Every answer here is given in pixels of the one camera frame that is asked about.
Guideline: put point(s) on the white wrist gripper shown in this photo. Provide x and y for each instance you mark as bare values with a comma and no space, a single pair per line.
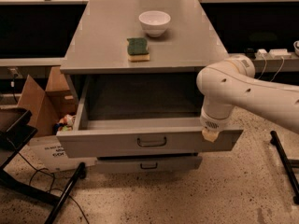
213,123

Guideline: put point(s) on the grey top drawer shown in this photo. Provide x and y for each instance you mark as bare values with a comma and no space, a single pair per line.
141,115

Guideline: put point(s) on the grey drawer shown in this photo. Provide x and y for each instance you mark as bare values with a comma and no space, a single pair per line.
163,164
141,115

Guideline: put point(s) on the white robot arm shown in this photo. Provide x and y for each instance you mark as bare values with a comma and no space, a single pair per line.
230,83

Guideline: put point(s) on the grey bottom drawer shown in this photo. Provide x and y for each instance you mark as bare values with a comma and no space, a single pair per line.
163,164

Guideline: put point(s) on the grey drawer cabinet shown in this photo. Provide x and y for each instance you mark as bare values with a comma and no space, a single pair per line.
100,44

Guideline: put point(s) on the open cardboard box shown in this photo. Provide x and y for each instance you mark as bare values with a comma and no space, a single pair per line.
48,106

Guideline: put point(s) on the black metal stand right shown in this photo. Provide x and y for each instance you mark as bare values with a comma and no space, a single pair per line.
288,165

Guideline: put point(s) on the black metal stand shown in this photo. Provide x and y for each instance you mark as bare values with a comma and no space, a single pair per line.
288,165
15,133

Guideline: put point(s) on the black power adapter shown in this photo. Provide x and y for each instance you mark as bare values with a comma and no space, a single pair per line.
250,52

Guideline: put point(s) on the white power strip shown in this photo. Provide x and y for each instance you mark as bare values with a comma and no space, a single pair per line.
274,53

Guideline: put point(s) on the green yellow sponge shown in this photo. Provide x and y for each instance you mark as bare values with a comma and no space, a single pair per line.
137,49

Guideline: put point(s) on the white ceramic bowl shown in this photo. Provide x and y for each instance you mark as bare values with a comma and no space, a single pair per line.
154,23

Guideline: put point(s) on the colourful items in box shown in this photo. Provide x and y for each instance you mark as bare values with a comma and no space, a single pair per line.
65,124

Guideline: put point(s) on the black metal stand left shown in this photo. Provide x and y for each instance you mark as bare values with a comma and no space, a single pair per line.
15,133

